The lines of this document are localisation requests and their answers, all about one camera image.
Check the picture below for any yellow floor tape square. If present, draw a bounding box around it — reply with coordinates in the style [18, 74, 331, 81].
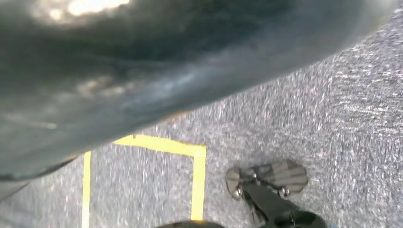
[81, 134, 207, 228]

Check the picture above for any black robot leg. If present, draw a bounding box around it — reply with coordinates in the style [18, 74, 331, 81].
[154, 184, 328, 228]

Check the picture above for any black robot foot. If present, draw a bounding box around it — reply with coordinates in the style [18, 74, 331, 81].
[225, 159, 309, 200]

